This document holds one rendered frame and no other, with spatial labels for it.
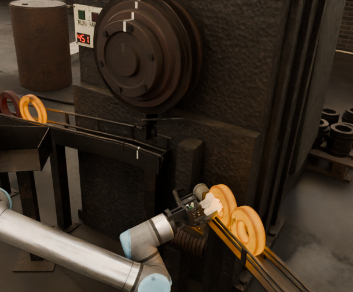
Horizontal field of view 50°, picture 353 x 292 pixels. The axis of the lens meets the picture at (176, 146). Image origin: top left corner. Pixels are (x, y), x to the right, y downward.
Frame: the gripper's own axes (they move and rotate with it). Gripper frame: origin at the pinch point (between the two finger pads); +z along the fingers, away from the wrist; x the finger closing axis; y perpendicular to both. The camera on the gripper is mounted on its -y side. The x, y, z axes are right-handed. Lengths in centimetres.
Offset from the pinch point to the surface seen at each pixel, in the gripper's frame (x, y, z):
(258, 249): -23.0, -0.5, -0.8
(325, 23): 56, 20, 93
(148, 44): 35, 49, -1
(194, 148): 26.9, 6.7, 3.7
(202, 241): 5.6, -19.3, -9.2
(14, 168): 67, 8, -66
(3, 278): 65, -45, -97
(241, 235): -13.8, -2.6, -1.5
